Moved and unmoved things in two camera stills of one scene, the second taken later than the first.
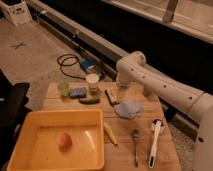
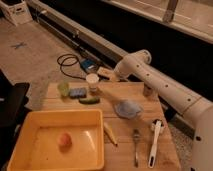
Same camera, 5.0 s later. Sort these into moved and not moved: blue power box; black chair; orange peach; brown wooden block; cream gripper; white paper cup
Moved: cream gripper; brown wooden block
Not moved: white paper cup; blue power box; black chair; orange peach
